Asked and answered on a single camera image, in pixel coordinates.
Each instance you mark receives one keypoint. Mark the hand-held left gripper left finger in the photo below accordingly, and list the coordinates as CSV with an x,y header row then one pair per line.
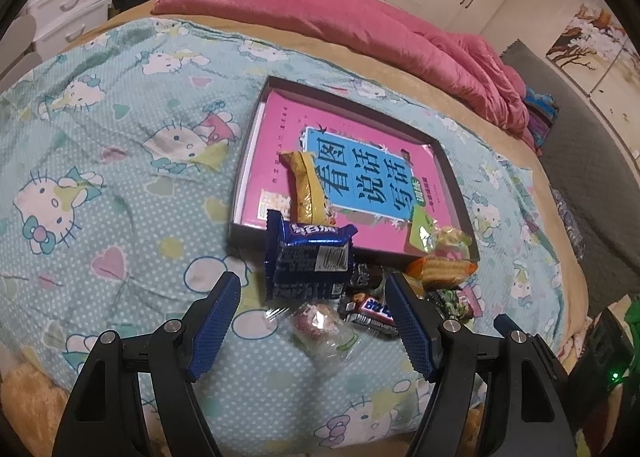
x,y
212,327

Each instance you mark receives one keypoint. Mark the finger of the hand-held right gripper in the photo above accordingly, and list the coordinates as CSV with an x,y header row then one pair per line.
x,y
502,323

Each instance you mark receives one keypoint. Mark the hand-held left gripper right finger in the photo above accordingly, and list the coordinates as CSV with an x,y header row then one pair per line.
x,y
410,327

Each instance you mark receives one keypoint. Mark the dark chocolate bar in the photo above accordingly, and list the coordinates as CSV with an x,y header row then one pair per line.
x,y
370,309

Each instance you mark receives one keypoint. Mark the green pea snack packet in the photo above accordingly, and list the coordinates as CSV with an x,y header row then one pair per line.
x,y
452,302

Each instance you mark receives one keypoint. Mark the orange rice cracker packet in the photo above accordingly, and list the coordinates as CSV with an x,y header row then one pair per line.
x,y
445,271

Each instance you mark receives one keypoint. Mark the dark brown candy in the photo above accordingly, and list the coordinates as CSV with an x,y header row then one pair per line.
x,y
367,276

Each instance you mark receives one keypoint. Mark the light green small packet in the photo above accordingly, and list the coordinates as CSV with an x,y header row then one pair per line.
x,y
422,232

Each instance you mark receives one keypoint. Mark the clear red candy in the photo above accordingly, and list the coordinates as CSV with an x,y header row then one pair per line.
x,y
312,324

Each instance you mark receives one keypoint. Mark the pale yellow clear candy packet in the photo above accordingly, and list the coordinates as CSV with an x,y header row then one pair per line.
x,y
452,237

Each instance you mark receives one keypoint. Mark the blue cookie packet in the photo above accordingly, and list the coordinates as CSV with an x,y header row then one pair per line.
x,y
305,262

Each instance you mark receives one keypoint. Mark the yellow snack packet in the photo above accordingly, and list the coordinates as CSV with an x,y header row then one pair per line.
x,y
310,182

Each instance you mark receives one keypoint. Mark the dark brown shallow box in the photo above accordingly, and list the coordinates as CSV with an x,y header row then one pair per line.
x,y
350,98

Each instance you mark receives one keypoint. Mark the green cloth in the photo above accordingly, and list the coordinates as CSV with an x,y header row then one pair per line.
x,y
633,314

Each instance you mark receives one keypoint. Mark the grey padded headboard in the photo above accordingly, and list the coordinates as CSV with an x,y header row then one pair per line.
x,y
590,177

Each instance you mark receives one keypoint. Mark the pink book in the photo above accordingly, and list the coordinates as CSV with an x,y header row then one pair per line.
x,y
280,137

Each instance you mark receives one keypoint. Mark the stack of colourful cloths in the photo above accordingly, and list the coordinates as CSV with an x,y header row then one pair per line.
x,y
540,122

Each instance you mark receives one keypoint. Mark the cat print blanket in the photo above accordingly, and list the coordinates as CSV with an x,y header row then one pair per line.
x,y
100,137

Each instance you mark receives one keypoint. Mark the pink quilt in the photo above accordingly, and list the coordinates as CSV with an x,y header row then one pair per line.
x,y
350,12

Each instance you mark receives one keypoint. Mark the white drawer unit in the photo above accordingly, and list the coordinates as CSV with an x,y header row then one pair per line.
x,y
65,2

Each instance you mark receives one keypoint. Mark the flower wall painting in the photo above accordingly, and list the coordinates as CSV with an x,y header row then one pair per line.
x,y
595,42

